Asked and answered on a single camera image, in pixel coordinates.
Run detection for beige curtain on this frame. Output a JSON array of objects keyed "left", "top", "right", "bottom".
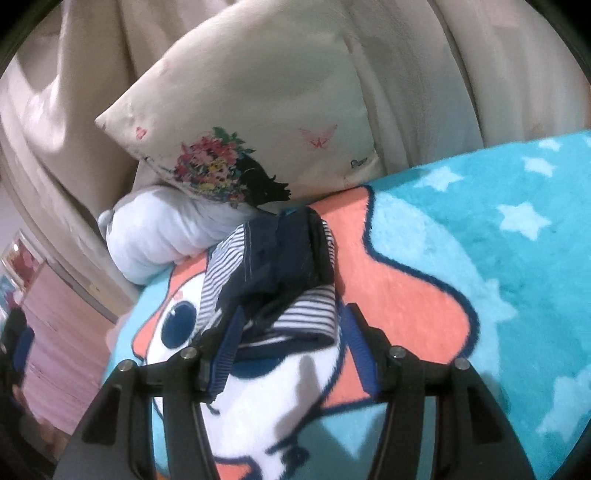
[{"left": 1, "top": 1, "right": 590, "bottom": 313}]

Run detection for beige floral print pillow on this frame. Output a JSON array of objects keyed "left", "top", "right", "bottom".
[{"left": 96, "top": 1, "right": 385, "bottom": 210}]

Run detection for turquoise cartoon fleece blanket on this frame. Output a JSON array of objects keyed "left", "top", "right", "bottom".
[{"left": 101, "top": 130, "right": 591, "bottom": 480}]

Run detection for navy striped kids pants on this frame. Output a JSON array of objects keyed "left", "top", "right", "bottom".
[{"left": 195, "top": 207, "right": 338, "bottom": 359}]

